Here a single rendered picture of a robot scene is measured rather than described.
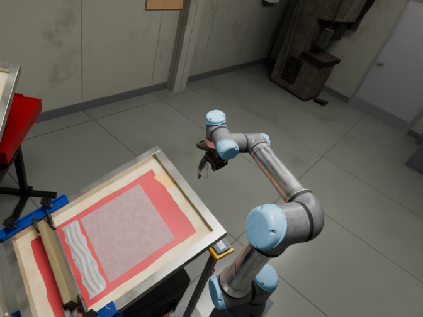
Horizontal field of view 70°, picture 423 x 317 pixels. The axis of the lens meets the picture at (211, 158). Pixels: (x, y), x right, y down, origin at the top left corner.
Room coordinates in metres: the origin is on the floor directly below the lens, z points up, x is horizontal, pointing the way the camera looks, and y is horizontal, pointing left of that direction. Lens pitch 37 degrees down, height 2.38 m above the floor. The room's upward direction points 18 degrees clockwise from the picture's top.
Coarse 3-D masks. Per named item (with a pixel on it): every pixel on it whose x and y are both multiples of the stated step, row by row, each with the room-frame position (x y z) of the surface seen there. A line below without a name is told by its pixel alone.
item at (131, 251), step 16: (160, 208) 0.90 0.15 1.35; (176, 208) 0.91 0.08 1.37; (144, 224) 0.82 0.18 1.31; (160, 224) 0.83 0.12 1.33; (176, 224) 0.84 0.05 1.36; (112, 240) 0.74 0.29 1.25; (128, 240) 0.75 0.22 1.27; (144, 240) 0.75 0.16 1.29; (160, 240) 0.76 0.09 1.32; (176, 240) 0.77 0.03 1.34; (96, 256) 0.67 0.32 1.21; (112, 256) 0.68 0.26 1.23; (128, 256) 0.68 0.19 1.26; (144, 256) 0.69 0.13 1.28; (160, 256) 0.70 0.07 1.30; (112, 272) 0.62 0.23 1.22; (128, 272) 0.63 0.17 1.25; (48, 288) 0.53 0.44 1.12; (80, 288) 0.55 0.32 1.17; (112, 288) 0.56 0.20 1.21
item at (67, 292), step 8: (40, 224) 0.70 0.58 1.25; (48, 224) 0.73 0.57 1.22; (40, 232) 0.67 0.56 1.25; (48, 232) 0.68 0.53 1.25; (48, 240) 0.64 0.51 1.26; (56, 240) 0.68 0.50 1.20; (48, 248) 0.61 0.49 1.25; (56, 248) 0.63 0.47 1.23; (48, 256) 0.58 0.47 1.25; (56, 256) 0.59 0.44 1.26; (56, 264) 0.56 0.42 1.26; (64, 264) 0.59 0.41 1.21; (56, 272) 0.53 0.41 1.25; (64, 272) 0.55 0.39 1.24; (56, 280) 0.51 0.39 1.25; (64, 280) 0.52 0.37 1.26; (64, 288) 0.49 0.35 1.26; (72, 288) 0.52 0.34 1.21; (64, 296) 0.47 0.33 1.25; (72, 296) 0.48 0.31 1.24; (64, 304) 0.44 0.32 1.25; (72, 304) 0.46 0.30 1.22
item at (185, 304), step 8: (232, 248) 1.12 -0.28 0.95; (216, 256) 1.04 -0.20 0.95; (224, 256) 1.07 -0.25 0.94; (208, 264) 1.10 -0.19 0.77; (208, 272) 1.09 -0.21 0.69; (200, 280) 1.11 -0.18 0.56; (200, 288) 1.09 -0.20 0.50; (192, 296) 1.11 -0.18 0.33; (184, 304) 1.20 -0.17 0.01; (192, 304) 1.09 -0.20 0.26; (176, 312) 1.12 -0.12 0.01; (184, 312) 1.11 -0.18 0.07; (192, 312) 1.11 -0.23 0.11
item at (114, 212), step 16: (144, 176) 1.05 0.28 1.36; (128, 192) 0.96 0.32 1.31; (144, 192) 0.97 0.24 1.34; (160, 192) 0.97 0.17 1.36; (96, 208) 0.87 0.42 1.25; (112, 208) 0.87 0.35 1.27; (128, 208) 0.88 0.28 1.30; (144, 208) 0.89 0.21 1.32; (64, 224) 0.78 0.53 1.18; (80, 224) 0.79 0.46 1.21; (96, 224) 0.80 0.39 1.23; (112, 224) 0.80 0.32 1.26; (128, 224) 0.81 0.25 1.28; (32, 240) 0.69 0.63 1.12; (64, 240) 0.71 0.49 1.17; (96, 240) 0.73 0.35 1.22; (48, 272) 0.58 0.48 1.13
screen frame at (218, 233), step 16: (144, 160) 1.11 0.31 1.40; (160, 160) 1.11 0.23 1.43; (112, 176) 1.00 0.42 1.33; (176, 176) 1.03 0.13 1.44; (80, 192) 0.91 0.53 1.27; (96, 192) 0.94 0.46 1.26; (192, 192) 0.96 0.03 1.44; (64, 208) 0.84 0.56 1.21; (208, 224) 0.83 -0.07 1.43; (208, 240) 0.76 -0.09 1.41; (16, 256) 0.61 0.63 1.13; (192, 256) 0.70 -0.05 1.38; (16, 272) 0.55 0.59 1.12; (160, 272) 0.62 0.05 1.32; (16, 288) 0.49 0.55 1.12; (144, 288) 0.56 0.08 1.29; (32, 304) 0.46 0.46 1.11; (128, 304) 0.51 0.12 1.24
